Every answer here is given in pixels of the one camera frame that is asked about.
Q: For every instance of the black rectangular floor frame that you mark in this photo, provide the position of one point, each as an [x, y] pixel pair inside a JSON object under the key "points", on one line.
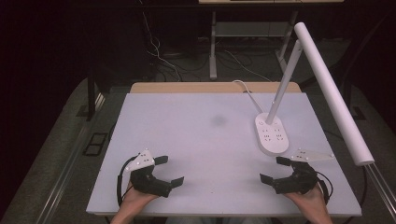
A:
{"points": [[95, 143]]}

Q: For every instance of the white desk lamp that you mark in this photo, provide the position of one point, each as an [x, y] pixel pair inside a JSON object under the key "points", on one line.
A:
{"points": [[274, 137]]}

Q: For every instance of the person's right hand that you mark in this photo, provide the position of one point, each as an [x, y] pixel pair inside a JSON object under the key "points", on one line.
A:
{"points": [[309, 200]]}

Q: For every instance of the grey metal shelf stand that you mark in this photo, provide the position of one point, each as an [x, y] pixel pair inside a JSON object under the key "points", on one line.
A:
{"points": [[249, 29]]}

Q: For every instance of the black stand leg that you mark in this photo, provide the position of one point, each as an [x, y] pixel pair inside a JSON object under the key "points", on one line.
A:
{"points": [[91, 96]]}

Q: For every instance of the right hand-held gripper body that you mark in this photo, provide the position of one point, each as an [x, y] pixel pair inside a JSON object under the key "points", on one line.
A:
{"points": [[300, 179]]}

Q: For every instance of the aluminium floor rail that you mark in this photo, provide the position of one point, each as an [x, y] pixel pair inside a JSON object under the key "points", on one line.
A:
{"points": [[67, 165], [381, 183]]}

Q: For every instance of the white foam board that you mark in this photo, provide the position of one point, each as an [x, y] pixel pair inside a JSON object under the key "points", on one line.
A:
{"points": [[199, 146]]}

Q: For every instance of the person's left hand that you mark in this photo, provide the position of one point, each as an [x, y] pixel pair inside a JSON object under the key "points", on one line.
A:
{"points": [[137, 199]]}

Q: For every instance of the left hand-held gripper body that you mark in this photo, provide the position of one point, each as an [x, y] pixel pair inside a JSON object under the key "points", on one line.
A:
{"points": [[146, 182]]}

